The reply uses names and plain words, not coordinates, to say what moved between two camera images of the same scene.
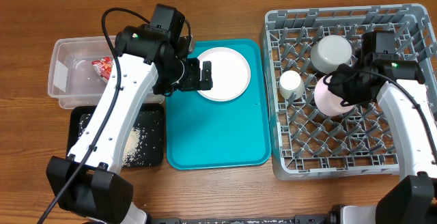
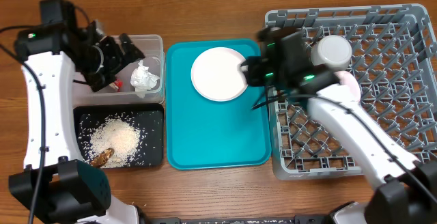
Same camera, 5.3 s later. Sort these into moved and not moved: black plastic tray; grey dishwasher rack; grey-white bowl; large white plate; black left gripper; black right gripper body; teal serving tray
Moved: black right gripper body; black left gripper
Not moved: large white plate; teal serving tray; grey-white bowl; black plastic tray; grey dishwasher rack
